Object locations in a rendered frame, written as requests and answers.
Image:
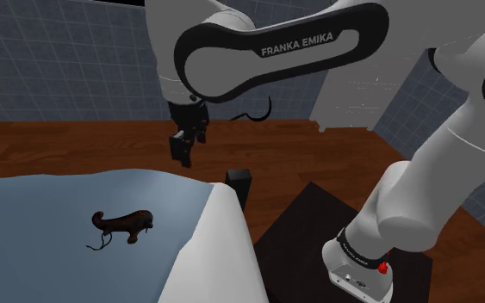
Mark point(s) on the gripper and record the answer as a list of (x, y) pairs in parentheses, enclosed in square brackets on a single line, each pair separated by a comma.
[(187, 115)]

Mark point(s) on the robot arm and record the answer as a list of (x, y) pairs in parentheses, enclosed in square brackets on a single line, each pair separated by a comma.
[(435, 159)]

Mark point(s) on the brown animal figure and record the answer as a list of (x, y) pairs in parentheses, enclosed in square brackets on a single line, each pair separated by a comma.
[(126, 221)]

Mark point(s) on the dark robot stand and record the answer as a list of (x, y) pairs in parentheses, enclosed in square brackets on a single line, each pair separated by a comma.
[(301, 239)]

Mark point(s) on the bed with blue sheet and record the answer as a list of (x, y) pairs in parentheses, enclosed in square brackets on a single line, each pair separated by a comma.
[(36, 201)]

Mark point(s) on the pale grey cabinet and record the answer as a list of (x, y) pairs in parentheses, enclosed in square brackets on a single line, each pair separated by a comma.
[(364, 92)]

